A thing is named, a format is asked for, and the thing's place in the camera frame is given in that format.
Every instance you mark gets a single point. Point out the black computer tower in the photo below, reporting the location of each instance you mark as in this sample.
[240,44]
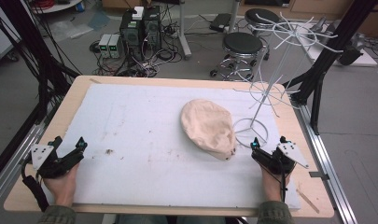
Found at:
[152,29]
[131,34]

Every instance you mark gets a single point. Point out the aluminium rail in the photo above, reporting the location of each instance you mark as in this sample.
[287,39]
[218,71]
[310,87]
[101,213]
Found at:
[12,161]
[329,168]

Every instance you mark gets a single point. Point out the grey equipment case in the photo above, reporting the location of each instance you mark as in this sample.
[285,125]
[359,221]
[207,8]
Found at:
[1,43]

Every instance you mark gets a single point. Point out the beige cloth hat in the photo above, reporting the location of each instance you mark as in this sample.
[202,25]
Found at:
[208,126]

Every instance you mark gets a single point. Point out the black frame post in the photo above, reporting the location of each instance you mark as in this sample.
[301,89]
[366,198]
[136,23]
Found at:
[329,56]
[31,46]

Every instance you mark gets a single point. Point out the small grey power supply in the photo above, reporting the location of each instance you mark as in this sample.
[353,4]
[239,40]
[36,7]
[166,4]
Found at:
[104,45]
[114,46]

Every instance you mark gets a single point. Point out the grey metal table leg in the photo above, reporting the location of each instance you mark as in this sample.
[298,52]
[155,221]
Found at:
[184,31]

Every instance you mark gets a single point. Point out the white platform with dark equipment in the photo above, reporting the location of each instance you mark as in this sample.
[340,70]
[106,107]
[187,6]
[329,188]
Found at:
[348,46]

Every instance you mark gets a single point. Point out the white box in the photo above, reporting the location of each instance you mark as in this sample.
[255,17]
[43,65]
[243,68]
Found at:
[138,13]

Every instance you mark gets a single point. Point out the person's right hand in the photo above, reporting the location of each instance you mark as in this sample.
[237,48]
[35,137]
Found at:
[272,185]

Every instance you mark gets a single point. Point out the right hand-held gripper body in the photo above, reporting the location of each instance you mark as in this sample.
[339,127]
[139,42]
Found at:
[280,161]

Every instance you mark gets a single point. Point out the thin wooden stick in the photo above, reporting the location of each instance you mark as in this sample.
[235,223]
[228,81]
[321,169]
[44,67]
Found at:
[308,200]

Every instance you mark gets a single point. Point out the flat black device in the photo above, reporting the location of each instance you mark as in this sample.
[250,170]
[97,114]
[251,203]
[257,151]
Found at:
[220,21]

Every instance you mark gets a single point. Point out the black round stool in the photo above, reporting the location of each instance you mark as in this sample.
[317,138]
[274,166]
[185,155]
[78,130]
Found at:
[262,15]
[242,43]

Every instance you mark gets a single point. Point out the person's left hand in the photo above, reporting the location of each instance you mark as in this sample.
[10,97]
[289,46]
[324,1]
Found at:
[62,186]

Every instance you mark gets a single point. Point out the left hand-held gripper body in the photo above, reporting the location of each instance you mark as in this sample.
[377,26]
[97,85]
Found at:
[57,163]

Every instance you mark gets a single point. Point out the round white table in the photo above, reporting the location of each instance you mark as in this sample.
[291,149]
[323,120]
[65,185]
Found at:
[57,5]

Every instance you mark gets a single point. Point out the white foam mat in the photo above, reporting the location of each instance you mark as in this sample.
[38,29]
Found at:
[140,130]

